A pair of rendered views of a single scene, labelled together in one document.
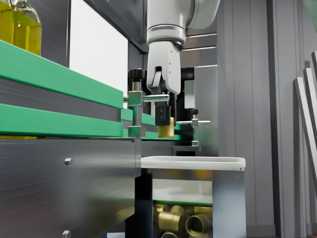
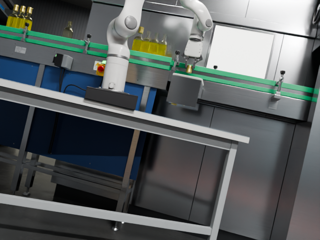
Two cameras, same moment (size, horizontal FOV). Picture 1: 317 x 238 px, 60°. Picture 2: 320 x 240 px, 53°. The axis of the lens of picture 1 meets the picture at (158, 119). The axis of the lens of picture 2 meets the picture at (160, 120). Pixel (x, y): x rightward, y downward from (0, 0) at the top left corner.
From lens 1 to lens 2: 200 cm
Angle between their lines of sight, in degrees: 83
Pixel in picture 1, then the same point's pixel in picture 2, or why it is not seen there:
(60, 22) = (205, 39)
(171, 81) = (186, 52)
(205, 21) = (202, 28)
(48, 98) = (142, 58)
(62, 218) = (136, 76)
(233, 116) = not seen: outside the picture
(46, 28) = not seen: hidden behind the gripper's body
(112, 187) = (155, 78)
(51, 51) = not seen: hidden behind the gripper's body
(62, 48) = (205, 49)
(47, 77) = (141, 55)
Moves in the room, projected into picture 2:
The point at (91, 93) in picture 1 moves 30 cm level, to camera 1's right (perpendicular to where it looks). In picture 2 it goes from (155, 57) to (161, 48)
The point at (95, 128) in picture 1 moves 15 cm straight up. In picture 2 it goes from (155, 65) to (160, 42)
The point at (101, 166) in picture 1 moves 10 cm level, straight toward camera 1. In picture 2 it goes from (150, 72) to (135, 68)
